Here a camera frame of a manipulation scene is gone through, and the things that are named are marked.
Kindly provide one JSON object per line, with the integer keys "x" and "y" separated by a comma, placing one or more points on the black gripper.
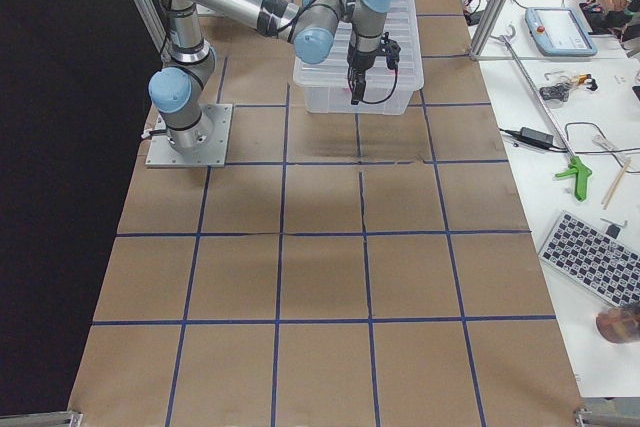
{"x": 360, "y": 61}

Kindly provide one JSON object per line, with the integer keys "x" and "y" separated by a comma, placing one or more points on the clear plastic box lid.
{"x": 400, "y": 26}

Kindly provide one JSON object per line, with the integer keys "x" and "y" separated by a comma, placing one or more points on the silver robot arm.
{"x": 310, "y": 27}

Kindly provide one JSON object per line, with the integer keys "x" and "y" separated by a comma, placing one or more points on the clear plastic storage box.
{"x": 350, "y": 94}

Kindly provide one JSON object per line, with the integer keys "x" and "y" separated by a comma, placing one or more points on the black power adapter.
{"x": 534, "y": 138}

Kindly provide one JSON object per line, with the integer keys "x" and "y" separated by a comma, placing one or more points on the teach pendant tablet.
{"x": 557, "y": 32}

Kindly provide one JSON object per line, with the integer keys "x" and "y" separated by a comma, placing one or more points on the wooden chopsticks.
{"x": 615, "y": 184}

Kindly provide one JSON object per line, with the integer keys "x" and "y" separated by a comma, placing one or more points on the checkered calibration board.
{"x": 592, "y": 259}

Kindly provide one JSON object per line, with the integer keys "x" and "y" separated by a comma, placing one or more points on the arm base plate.
{"x": 205, "y": 144}

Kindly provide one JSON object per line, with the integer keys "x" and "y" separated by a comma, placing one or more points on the green handled reacher grabber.
{"x": 576, "y": 167}

